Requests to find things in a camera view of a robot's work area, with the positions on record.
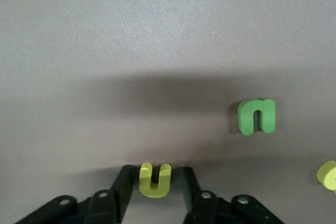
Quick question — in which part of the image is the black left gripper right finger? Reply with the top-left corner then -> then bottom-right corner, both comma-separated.
181,166 -> 286,224

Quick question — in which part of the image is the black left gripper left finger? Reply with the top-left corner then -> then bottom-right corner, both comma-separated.
14,165 -> 136,224

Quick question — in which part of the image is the yellow foam letter u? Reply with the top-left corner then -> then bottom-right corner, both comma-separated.
138,162 -> 173,198

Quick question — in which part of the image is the yellow foam letter s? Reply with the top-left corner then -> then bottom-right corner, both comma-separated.
317,160 -> 336,190

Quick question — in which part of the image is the green foam letter n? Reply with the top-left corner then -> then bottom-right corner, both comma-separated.
237,97 -> 277,136

